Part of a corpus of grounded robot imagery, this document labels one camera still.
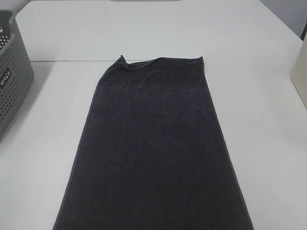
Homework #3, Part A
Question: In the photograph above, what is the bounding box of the dark navy towel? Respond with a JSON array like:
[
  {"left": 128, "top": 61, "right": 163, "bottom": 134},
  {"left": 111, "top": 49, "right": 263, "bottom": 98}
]
[{"left": 53, "top": 57, "right": 253, "bottom": 230}]

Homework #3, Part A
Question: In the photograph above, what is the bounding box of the grey perforated plastic basket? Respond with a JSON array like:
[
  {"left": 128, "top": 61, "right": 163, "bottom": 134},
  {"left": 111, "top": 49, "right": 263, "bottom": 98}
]
[{"left": 0, "top": 9, "right": 34, "bottom": 136}]

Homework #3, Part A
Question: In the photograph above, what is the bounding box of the cream fabric storage bin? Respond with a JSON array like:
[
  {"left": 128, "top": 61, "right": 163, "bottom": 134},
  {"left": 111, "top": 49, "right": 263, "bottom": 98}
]
[{"left": 291, "top": 36, "right": 307, "bottom": 107}]

